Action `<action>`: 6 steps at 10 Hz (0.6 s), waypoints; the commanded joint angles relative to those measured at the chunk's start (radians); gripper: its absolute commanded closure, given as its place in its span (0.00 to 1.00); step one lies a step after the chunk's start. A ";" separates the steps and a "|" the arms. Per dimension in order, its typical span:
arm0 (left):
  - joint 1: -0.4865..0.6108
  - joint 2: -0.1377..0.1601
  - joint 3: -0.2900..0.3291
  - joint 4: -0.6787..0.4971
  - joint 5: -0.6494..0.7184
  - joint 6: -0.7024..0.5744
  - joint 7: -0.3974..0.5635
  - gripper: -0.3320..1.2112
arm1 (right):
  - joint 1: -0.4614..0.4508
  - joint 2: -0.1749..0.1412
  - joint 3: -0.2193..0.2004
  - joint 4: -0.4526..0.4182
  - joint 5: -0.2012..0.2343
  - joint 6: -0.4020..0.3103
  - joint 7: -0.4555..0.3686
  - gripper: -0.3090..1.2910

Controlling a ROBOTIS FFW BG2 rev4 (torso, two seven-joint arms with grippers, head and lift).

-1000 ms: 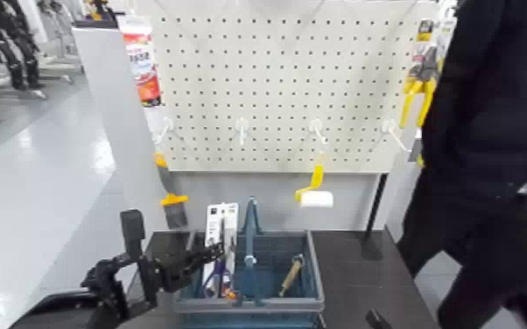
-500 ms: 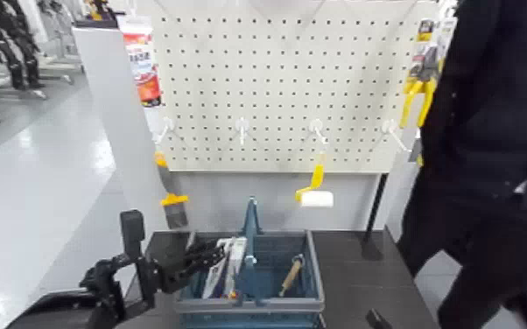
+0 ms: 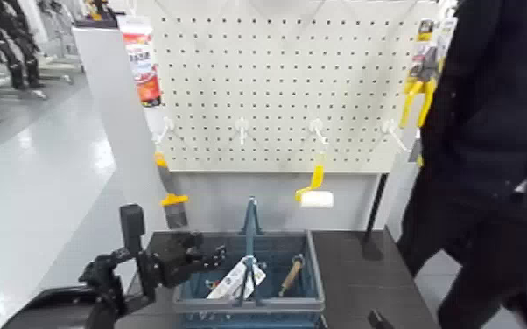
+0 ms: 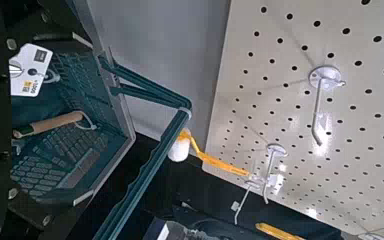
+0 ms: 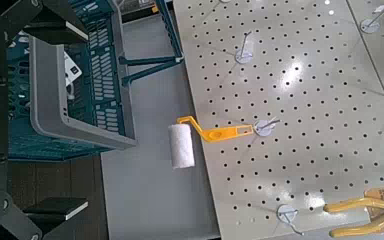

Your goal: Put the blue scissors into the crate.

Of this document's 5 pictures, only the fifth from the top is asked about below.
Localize yellow handled white paint roller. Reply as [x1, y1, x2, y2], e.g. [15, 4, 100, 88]
[167, 115, 255, 170]

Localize blue crate with grey rim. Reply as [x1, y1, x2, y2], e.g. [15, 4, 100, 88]
[6, 0, 138, 163]

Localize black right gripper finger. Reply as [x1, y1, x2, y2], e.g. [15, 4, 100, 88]
[0, 0, 90, 46]
[0, 196, 90, 240]

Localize white perforated pegboard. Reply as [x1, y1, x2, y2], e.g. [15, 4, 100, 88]
[172, 0, 384, 240]

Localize grey back panel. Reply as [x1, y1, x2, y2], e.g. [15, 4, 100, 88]
[99, 9, 222, 240]

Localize packaged yellow handled pliers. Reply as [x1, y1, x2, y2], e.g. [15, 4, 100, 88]
[323, 182, 384, 239]

